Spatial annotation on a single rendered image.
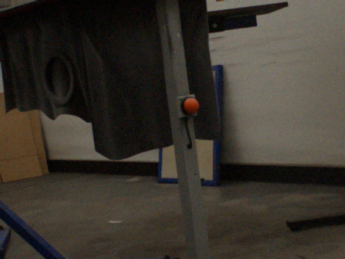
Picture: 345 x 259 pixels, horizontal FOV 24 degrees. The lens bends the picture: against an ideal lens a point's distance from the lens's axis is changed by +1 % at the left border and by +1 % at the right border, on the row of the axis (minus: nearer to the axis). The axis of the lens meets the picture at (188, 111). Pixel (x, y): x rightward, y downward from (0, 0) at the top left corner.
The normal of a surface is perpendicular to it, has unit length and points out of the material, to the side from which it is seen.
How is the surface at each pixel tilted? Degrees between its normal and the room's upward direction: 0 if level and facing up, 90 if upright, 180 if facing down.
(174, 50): 90
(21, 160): 72
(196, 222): 90
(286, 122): 90
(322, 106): 90
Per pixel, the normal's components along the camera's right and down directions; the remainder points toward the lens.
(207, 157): -0.81, -0.07
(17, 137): 0.57, -0.24
